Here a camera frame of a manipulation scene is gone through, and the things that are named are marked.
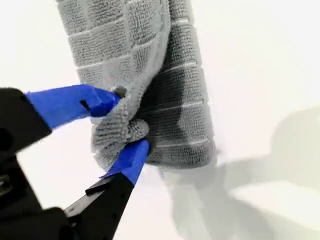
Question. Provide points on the grey striped towel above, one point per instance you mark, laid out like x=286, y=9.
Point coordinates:
x=140, y=62

